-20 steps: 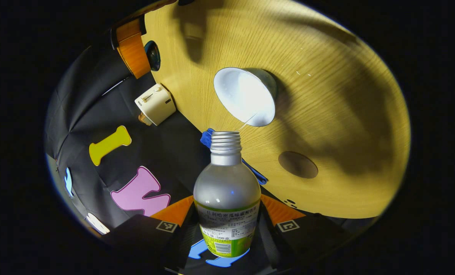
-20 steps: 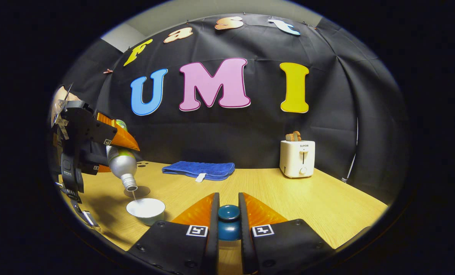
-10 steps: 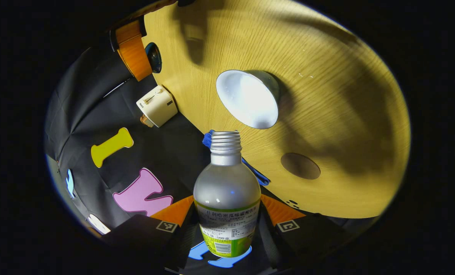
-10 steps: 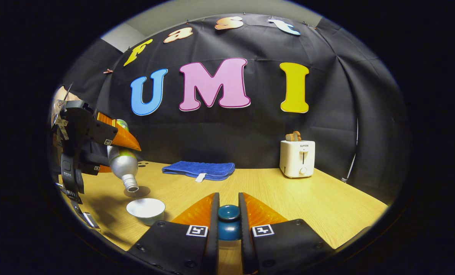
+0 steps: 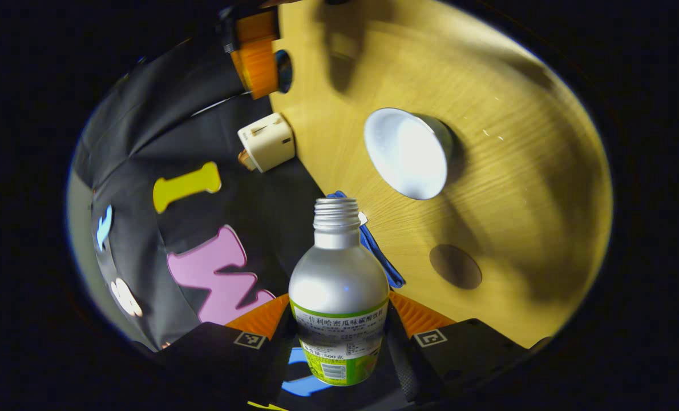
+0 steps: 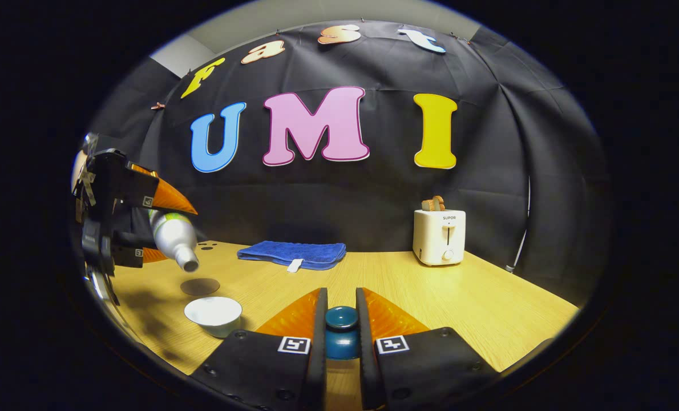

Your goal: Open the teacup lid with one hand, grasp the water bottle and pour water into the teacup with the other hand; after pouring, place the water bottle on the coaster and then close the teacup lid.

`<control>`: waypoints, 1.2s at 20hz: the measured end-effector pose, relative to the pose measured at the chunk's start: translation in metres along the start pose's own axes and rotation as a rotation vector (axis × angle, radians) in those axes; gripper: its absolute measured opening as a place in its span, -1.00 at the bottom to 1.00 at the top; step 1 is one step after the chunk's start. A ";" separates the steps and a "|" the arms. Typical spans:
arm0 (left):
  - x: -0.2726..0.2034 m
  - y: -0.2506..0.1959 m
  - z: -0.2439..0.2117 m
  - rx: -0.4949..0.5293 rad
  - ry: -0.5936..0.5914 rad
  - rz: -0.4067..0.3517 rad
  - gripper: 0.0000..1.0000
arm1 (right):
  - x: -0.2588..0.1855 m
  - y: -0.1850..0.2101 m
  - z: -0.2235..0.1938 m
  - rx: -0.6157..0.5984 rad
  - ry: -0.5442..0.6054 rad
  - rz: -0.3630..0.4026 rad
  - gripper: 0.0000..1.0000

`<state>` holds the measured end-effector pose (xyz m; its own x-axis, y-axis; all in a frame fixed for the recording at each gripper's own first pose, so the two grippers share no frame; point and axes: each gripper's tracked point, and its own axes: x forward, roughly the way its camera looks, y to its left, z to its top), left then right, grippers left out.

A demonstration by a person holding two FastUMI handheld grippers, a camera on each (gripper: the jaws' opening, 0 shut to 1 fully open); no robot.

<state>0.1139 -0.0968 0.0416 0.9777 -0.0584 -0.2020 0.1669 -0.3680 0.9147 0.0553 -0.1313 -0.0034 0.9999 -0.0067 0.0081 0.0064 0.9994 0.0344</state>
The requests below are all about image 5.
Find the round brown coaster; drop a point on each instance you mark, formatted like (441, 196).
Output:
(455, 266)

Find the toast slice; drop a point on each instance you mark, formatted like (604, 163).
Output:
(246, 161)

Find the black backdrop cloth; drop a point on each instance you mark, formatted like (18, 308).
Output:
(145, 142)

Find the teal teacup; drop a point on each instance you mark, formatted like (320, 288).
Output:
(405, 151)

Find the silver green water bottle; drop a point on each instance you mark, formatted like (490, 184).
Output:
(339, 285)

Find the folded blue towel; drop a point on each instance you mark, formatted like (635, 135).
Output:
(382, 257)

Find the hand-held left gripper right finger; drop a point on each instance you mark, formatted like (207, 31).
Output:
(399, 354)

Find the cream toaster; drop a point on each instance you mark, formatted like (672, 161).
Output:
(268, 142)

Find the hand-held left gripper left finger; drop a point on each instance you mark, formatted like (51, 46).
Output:
(274, 342)

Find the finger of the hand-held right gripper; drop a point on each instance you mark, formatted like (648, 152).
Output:
(257, 25)
(257, 68)

